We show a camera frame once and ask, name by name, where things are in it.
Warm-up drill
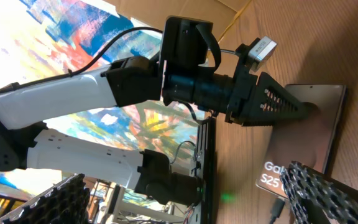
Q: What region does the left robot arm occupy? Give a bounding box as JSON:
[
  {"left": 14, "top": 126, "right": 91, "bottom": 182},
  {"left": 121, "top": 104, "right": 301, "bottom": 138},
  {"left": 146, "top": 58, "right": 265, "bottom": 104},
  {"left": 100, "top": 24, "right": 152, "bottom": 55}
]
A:
[{"left": 0, "top": 16, "right": 308, "bottom": 205}]

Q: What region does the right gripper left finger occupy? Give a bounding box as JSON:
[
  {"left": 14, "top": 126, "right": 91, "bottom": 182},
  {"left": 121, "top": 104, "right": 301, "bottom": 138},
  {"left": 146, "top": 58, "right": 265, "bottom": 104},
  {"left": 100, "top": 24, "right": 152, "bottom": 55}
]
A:
[{"left": 0, "top": 174, "right": 90, "bottom": 224}]

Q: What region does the black USB charging cable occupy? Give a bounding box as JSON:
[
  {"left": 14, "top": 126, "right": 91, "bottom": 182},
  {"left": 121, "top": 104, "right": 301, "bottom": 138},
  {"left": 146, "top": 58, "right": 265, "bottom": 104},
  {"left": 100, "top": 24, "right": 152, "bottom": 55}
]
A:
[{"left": 268, "top": 197, "right": 287, "bottom": 224}]

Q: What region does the black left camera cable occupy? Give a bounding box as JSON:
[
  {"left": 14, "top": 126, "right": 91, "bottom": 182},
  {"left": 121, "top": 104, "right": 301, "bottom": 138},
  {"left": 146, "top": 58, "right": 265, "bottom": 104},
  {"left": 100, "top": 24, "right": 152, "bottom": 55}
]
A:
[{"left": 0, "top": 26, "right": 239, "bottom": 100}]

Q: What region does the brown Galaxy smartphone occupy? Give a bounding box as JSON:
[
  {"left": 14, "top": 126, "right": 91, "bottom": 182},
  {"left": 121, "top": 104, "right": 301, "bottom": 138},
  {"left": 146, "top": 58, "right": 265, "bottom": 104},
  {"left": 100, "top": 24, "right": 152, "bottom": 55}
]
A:
[{"left": 255, "top": 84, "right": 347, "bottom": 198}]

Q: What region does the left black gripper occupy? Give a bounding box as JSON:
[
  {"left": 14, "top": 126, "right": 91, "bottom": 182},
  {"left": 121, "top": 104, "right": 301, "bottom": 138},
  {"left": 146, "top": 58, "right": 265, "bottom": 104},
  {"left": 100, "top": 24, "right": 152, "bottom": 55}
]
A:
[{"left": 225, "top": 43, "right": 309, "bottom": 126}]

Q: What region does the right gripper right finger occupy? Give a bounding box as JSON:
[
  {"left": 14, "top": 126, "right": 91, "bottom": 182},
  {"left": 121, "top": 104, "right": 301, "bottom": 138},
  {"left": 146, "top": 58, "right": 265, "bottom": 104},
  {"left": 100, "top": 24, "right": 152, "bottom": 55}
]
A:
[{"left": 280, "top": 161, "right": 358, "bottom": 224}]

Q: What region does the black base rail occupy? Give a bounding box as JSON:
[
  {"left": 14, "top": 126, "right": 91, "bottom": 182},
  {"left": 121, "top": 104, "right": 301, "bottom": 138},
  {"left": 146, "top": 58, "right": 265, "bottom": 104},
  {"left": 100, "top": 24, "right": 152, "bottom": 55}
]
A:
[{"left": 187, "top": 118, "right": 216, "bottom": 224}]

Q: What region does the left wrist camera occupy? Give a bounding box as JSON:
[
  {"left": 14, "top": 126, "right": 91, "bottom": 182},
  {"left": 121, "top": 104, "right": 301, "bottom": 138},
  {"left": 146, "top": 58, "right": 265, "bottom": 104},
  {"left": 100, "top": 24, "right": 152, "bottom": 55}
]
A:
[{"left": 247, "top": 36, "right": 277, "bottom": 72}]

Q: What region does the colourful abstract painting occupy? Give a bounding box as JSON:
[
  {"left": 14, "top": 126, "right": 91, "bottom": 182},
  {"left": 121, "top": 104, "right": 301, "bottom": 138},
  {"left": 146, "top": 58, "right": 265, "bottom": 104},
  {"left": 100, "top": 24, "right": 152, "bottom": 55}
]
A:
[{"left": 0, "top": 0, "right": 206, "bottom": 206}]

